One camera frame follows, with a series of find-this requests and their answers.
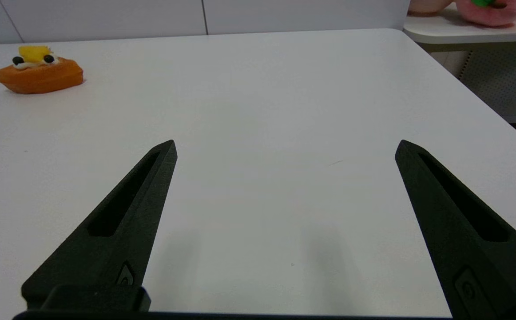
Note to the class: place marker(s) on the white perforated panel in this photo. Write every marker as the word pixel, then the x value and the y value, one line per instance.
pixel 498 80

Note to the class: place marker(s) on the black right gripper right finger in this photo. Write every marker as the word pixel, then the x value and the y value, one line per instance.
pixel 453 249

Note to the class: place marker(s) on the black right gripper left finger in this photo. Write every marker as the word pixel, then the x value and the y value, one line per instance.
pixel 107 258

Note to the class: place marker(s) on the pink bowl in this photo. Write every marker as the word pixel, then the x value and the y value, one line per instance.
pixel 426 5

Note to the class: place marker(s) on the white side table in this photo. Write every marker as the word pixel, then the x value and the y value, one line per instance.
pixel 453 31

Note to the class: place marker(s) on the orange triangle bread with fruit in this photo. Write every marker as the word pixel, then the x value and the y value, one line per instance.
pixel 40 80

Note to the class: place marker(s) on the pink plush peach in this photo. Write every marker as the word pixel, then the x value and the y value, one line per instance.
pixel 493 15

